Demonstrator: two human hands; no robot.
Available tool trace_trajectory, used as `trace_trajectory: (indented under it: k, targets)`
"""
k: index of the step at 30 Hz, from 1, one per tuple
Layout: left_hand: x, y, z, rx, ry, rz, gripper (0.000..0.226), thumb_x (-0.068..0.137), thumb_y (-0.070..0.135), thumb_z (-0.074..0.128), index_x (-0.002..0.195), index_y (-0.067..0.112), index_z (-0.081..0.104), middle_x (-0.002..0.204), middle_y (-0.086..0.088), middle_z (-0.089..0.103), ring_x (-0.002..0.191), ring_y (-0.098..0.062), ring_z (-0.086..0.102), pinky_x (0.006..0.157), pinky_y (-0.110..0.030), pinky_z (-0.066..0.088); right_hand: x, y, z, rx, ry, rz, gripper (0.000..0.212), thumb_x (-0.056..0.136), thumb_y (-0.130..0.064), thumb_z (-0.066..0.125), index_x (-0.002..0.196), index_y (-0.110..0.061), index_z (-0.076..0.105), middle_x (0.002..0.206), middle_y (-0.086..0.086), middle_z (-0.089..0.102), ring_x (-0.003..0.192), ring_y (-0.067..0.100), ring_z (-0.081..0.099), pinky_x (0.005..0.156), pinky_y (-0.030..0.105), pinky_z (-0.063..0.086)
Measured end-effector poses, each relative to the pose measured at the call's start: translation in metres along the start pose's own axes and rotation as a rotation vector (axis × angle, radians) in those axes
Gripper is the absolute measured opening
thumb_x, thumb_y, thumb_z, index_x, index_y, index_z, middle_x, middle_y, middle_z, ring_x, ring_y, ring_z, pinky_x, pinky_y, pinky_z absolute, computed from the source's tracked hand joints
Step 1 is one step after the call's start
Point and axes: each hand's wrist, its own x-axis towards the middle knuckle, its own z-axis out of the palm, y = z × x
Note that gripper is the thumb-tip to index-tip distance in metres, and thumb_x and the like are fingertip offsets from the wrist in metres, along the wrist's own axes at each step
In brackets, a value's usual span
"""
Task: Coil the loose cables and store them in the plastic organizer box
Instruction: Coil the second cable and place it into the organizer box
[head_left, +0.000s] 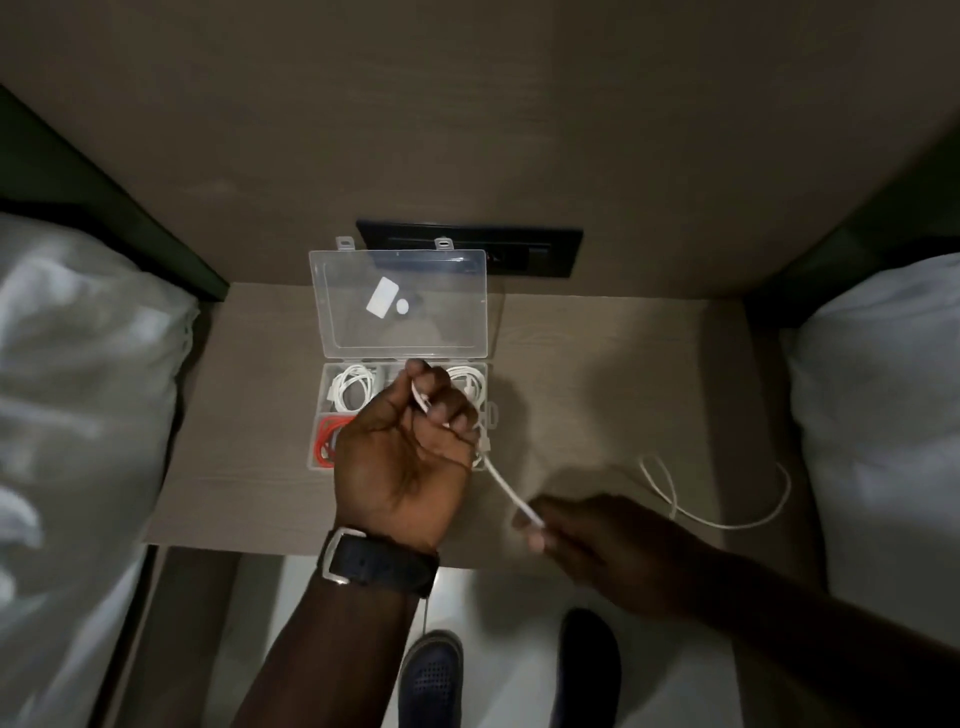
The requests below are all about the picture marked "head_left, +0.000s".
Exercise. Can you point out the black wall socket panel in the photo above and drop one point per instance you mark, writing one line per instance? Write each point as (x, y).
(525, 251)

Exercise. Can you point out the person's right forearm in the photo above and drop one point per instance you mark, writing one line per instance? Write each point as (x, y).
(825, 645)

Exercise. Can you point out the person's right hand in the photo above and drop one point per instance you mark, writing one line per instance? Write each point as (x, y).
(622, 555)

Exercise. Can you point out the person's right fingers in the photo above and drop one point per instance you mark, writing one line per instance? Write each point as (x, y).
(551, 525)

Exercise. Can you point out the clear plastic organizer box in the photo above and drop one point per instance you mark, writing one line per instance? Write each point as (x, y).
(397, 307)

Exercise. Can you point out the dark bed headboard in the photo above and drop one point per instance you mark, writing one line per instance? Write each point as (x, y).
(90, 202)
(877, 240)

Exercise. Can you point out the person's left forearm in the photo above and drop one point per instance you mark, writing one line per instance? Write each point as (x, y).
(330, 652)

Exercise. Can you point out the dark blue clog shoe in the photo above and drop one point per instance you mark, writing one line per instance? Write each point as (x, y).
(431, 682)
(589, 667)

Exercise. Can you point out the black wristwatch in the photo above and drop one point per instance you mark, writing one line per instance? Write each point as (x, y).
(382, 562)

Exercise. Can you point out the white pillow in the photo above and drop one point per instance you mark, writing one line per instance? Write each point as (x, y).
(885, 435)
(82, 450)

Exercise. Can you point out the person's left thumb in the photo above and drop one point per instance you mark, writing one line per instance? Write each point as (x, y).
(390, 394)

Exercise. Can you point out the person's left hand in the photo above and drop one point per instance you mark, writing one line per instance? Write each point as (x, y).
(397, 480)

